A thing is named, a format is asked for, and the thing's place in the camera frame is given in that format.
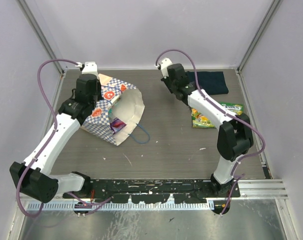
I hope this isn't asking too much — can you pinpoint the aluminium frame post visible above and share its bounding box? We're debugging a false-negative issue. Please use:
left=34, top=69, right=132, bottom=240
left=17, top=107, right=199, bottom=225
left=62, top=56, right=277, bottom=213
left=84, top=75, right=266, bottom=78
left=237, top=0, right=285, bottom=73
left=16, top=0, right=63, bottom=59

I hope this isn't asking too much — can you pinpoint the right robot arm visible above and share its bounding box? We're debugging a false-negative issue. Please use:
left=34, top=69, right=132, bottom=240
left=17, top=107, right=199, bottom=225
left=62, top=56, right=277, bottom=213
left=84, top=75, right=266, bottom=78
left=158, top=58, right=254, bottom=197

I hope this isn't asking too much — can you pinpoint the folded navy cloth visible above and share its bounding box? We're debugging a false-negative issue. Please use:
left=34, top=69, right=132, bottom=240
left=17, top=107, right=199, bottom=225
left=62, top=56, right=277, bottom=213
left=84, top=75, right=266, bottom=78
left=197, top=71, right=229, bottom=95

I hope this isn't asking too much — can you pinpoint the green Fox's candy packet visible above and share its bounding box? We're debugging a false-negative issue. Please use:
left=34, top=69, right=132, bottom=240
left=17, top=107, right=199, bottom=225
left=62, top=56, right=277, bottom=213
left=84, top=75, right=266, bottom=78
left=219, top=102, right=244, bottom=115

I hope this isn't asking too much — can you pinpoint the green snack packet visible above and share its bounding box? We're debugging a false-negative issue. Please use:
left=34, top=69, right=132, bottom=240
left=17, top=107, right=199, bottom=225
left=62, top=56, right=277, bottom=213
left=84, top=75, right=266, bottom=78
left=191, top=108, right=215, bottom=129

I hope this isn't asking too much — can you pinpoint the blue checkered paper bag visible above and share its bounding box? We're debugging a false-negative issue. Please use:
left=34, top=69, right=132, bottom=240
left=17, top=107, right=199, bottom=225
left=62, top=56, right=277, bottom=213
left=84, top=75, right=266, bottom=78
left=81, top=74, right=145, bottom=146

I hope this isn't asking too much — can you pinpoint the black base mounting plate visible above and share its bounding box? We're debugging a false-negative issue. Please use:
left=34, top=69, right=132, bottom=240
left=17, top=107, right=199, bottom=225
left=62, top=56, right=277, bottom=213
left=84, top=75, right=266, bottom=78
left=73, top=179, right=240, bottom=204

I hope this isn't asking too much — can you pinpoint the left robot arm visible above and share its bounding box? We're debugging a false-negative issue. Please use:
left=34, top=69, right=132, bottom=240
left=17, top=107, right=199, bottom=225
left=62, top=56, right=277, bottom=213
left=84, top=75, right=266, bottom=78
left=9, top=73, right=103, bottom=204

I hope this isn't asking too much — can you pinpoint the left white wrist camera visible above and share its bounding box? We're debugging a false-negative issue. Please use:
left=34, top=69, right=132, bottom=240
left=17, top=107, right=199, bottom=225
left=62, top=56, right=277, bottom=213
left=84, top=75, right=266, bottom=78
left=81, top=61, right=99, bottom=77

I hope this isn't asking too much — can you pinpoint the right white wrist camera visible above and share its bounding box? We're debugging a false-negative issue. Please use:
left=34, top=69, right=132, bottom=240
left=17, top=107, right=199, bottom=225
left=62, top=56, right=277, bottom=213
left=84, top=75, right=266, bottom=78
left=155, top=57, right=173, bottom=78

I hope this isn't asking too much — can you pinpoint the left aluminium frame post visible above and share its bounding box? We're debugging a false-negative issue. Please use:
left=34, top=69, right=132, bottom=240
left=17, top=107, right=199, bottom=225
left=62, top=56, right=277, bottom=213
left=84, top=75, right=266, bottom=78
left=16, top=0, right=63, bottom=59

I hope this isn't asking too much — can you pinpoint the right aluminium frame post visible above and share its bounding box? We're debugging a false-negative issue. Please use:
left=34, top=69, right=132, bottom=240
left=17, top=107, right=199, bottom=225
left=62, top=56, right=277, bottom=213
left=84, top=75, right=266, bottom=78
left=237, top=0, right=285, bottom=73

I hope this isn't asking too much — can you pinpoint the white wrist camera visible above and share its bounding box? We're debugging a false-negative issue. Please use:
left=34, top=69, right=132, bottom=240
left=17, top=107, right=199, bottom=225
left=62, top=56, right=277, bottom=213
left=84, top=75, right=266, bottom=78
left=81, top=61, right=99, bottom=77
left=155, top=57, right=173, bottom=78

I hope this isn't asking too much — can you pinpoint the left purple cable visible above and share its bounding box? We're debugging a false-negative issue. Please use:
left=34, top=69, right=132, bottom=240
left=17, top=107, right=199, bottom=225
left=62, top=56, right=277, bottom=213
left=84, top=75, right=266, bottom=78
left=15, top=58, right=84, bottom=218

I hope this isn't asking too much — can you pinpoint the purple snack packet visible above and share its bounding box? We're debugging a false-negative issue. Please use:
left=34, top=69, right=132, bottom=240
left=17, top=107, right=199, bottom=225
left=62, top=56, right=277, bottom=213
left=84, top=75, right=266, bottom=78
left=110, top=117, right=127, bottom=134

